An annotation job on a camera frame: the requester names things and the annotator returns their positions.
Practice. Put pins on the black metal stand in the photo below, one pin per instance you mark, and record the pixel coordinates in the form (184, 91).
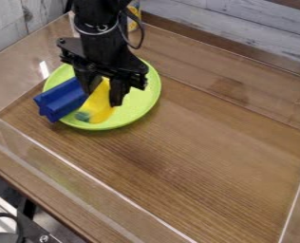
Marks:
(33, 233)

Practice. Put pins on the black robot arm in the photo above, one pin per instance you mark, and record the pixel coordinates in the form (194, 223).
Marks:
(99, 16)

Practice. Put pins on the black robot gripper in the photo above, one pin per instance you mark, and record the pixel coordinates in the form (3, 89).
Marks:
(102, 55)

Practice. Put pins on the yellow toy banana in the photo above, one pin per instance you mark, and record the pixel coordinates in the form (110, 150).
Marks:
(96, 108)

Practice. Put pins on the clear acrylic front wall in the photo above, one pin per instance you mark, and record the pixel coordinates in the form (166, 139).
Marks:
(96, 212)

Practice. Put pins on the green round plate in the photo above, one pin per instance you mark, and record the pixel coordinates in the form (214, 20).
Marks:
(138, 101)

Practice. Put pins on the blue plastic block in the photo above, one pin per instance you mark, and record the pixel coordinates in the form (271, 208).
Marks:
(60, 100)

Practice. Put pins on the yellow labelled can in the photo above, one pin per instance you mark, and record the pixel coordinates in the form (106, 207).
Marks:
(134, 8)

